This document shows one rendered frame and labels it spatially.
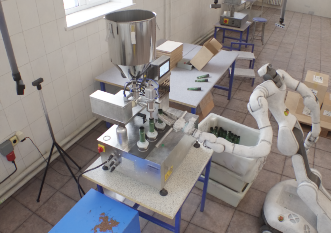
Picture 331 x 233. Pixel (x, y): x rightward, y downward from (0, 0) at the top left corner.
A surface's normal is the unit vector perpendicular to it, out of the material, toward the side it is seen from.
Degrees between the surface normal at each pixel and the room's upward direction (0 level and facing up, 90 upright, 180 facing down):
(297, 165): 90
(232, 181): 96
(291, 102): 0
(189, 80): 0
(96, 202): 0
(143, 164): 90
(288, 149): 90
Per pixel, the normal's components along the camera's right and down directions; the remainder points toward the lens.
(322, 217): -0.56, 0.40
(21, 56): 0.88, 0.26
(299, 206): 0.00, -0.84
